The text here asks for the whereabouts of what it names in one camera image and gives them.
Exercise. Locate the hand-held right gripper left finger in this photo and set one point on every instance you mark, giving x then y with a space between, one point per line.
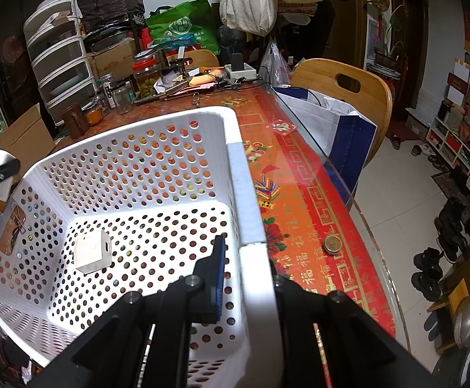
219 279

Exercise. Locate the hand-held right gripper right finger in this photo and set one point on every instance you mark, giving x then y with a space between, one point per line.
299 331

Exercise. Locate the white perforated plastic basket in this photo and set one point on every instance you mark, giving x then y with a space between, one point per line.
138 178

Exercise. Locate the open cardboard box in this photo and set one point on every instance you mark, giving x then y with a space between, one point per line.
25 141

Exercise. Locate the dark brown jar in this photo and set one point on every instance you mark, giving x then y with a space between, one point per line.
74 121

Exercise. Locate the brass coin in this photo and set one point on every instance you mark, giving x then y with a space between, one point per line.
332 245

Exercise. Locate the orange jar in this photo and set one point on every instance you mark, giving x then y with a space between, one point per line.
92 115

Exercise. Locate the clear plastic drawer unit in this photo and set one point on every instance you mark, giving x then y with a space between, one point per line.
57 68

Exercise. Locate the red printed tablecloth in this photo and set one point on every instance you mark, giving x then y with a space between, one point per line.
299 194

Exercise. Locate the white cube charger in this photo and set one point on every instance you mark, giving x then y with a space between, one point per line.
91 252

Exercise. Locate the white and black carton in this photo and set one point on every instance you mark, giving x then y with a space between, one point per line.
107 91

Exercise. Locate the empty clear glass jar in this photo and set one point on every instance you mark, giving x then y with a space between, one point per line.
122 99

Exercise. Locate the brown printed cardboard box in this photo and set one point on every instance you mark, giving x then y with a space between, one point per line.
111 60

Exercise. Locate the red-lidded jar of olives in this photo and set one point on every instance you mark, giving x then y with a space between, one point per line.
146 83

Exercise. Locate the metal basin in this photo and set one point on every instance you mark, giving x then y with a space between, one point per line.
469 319

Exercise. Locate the white and blue shopping bag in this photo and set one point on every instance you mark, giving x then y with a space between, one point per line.
320 129

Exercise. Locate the bunch of keys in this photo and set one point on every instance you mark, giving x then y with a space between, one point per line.
196 100

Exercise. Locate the black shoes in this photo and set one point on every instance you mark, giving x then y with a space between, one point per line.
451 226

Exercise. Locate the black plastic bag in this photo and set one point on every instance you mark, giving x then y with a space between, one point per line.
109 0

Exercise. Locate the white power strip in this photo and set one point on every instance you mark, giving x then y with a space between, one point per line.
241 70

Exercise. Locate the grey slippers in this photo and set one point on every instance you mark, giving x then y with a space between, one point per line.
421 149

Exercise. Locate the clear plastic bag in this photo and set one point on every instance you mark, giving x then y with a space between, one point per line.
277 66

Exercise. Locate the green shopping bag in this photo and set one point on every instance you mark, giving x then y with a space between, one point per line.
186 24

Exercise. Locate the white shelf unit with boxes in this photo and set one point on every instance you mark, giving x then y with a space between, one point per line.
461 145

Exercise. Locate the grey canvas tote bag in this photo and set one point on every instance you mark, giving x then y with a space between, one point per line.
247 4

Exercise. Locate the potted plant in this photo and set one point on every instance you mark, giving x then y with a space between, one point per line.
388 54

